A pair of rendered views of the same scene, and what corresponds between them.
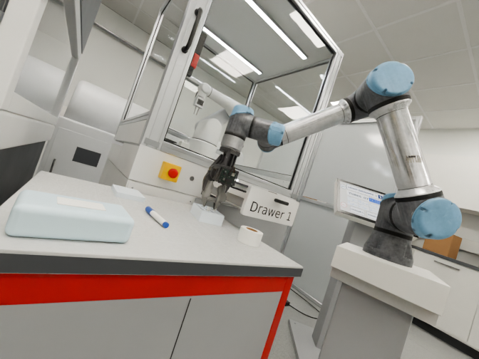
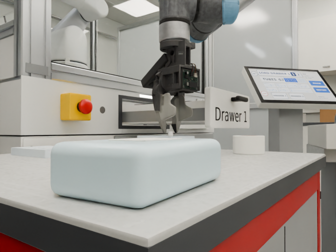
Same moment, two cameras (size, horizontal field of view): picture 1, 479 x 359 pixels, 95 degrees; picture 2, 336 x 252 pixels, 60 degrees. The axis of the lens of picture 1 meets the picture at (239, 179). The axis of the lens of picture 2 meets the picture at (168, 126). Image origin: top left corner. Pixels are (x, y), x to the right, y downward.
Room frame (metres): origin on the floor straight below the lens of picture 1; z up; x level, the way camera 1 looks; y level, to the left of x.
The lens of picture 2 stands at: (0.09, 0.29, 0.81)
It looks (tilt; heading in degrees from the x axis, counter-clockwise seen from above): 1 degrees up; 342
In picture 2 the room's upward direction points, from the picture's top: straight up
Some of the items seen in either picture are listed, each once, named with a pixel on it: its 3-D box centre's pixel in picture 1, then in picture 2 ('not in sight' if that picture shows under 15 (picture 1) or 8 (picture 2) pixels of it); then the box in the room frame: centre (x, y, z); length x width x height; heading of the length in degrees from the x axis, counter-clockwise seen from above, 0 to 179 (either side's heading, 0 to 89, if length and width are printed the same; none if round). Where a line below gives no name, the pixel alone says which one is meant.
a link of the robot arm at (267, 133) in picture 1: (266, 133); (212, 10); (0.75, -0.04, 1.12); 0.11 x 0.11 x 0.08; 82
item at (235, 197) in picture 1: (241, 197); (173, 115); (1.04, -0.04, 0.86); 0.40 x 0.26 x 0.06; 37
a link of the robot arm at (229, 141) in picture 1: (232, 144); (175, 36); (0.75, 0.06, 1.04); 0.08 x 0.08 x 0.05
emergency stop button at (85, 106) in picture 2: (172, 173); (84, 106); (0.90, 0.27, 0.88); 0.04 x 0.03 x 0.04; 127
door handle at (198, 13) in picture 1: (193, 28); not in sight; (0.87, 0.37, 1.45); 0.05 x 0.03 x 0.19; 37
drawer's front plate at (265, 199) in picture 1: (272, 207); (229, 110); (0.88, -0.16, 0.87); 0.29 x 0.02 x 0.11; 127
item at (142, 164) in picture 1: (197, 177); (75, 117); (1.55, 0.29, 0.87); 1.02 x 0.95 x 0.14; 127
